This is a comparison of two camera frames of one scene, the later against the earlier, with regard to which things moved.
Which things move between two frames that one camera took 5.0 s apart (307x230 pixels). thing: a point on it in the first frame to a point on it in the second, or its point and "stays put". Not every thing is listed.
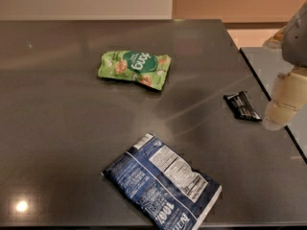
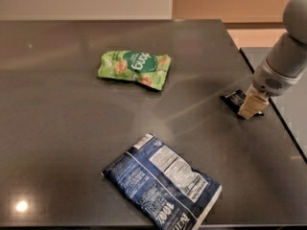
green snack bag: (139, 66) stays put
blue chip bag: (155, 179) stays put
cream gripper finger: (289, 94) to (271, 83)
